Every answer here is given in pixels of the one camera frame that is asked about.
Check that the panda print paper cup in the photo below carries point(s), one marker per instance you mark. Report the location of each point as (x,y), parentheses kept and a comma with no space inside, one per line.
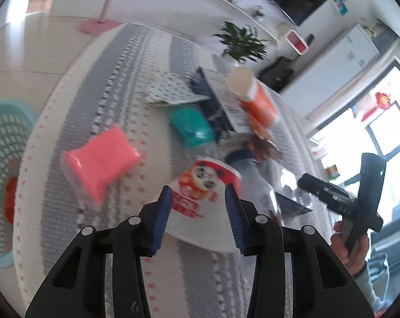
(200,179)

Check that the white fridge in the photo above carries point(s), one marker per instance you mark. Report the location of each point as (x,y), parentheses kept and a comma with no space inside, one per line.
(355,46)

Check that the blue picture wall box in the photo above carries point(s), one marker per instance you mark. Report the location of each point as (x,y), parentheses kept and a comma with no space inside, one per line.
(341,2)

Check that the grey white striped tablecloth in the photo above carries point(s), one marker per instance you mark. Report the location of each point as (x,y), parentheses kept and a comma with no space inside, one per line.
(120,73)

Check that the red item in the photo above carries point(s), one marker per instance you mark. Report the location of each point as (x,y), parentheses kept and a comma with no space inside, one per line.
(11,198)

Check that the white curved wall shelf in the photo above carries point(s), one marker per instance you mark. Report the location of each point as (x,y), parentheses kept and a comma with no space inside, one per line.
(244,13)

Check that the small figurine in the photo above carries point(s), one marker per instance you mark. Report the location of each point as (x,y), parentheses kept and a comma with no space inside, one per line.
(258,12)

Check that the teal plastic packet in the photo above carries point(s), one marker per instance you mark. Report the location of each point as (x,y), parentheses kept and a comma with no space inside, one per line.
(190,126)

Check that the pink coat stand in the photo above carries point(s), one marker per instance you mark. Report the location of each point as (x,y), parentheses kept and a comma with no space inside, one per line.
(99,26)

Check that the clear plastic bottle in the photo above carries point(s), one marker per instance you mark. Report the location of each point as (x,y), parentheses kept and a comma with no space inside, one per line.
(253,175)

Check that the person's right hand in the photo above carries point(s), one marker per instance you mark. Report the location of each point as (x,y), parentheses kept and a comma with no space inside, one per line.
(351,261)

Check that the white paper receipt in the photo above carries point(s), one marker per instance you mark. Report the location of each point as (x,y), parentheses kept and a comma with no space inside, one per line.
(230,106)

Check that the person's right forearm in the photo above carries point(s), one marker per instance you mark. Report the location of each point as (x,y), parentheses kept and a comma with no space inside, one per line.
(370,286)

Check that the pink plastic packet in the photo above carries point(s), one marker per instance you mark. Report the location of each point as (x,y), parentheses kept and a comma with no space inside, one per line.
(100,159)

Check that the red white wall box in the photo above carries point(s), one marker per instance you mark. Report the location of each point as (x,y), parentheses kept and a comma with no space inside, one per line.
(296,41)

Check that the red window decoration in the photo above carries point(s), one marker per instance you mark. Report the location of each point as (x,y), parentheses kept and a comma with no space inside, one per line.
(382,99)

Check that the potted green plant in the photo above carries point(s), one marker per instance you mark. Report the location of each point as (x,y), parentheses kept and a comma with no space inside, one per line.
(243,43)

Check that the teal plastic basket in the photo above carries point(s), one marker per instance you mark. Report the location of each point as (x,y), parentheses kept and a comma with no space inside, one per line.
(1,139)

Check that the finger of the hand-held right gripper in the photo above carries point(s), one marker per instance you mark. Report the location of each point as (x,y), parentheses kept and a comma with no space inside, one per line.
(329,198)
(329,185)

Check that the dark blue cloth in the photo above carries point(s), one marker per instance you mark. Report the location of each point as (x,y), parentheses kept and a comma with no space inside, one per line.
(213,106)

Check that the black guitar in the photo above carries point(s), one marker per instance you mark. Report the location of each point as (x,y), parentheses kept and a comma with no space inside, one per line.
(278,73)

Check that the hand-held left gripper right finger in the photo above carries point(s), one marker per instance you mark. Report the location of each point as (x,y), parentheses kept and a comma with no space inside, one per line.
(234,218)

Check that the brown crumpled wrapper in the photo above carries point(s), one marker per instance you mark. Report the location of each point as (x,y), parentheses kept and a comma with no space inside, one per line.
(259,142)

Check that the orange white tube container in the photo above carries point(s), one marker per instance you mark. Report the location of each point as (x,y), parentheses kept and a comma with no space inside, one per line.
(259,102)

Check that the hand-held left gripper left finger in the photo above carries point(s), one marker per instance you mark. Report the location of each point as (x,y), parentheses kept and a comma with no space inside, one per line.
(162,218)

